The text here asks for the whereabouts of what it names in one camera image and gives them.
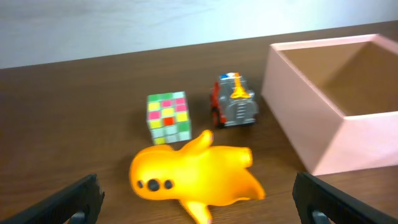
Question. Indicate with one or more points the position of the open pink cardboard box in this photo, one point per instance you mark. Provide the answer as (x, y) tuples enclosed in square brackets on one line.
[(336, 100)]

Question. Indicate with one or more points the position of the colourful puzzle cube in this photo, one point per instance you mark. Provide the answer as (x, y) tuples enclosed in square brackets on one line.
[(168, 118)]

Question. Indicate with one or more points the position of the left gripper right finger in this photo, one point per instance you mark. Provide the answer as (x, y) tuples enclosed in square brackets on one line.
[(319, 202)]

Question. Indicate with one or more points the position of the yellow rubber animal toy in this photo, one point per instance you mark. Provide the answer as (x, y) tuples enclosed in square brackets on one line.
[(198, 175)]

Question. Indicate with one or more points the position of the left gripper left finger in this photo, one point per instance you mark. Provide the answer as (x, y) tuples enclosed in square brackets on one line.
[(79, 202)]

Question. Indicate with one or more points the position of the grey red toy truck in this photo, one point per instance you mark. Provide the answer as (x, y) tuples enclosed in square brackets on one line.
[(232, 103)]

